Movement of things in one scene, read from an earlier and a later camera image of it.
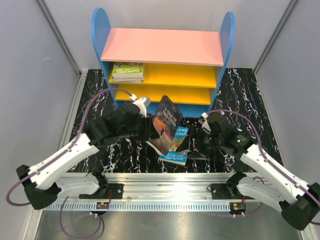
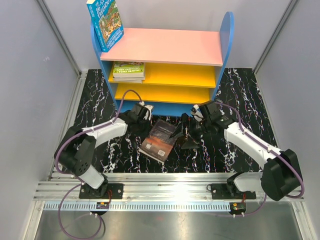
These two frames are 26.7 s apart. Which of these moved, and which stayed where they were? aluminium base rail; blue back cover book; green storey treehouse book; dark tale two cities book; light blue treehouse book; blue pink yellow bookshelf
Moved: dark tale two cities book; light blue treehouse book
Stayed: blue pink yellow bookshelf; aluminium base rail; green storey treehouse book; blue back cover book
